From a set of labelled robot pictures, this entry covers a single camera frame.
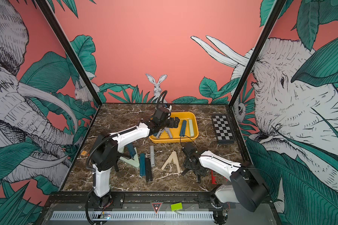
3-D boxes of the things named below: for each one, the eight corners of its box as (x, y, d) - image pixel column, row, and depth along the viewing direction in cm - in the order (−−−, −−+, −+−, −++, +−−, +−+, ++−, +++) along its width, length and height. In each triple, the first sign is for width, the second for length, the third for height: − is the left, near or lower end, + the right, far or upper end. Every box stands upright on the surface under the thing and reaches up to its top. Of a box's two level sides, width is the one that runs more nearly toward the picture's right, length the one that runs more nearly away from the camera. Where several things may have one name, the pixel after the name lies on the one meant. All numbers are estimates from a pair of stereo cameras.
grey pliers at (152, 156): (151, 167, 88) (150, 165, 86) (150, 147, 97) (150, 145, 94) (155, 166, 88) (154, 164, 86) (154, 147, 97) (153, 145, 94)
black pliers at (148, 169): (146, 181, 83) (145, 180, 81) (146, 159, 91) (145, 157, 89) (152, 180, 83) (152, 179, 81) (151, 158, 92) (151, 157, 90)
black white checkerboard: (217, 143, 100) (218, 140, 96) (211, 117, 115) (212, 114, 112) (233, 143, 100) (235, 140, 97) (225, 117, 116) (226, 114, 112)
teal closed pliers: (140, 176, 84) (139, 175, 82) (140, 154, 93) (139, 153, 91) (146, 175, 84) (145, 174, 83) (145, 154, 93) (144, 152, 91)
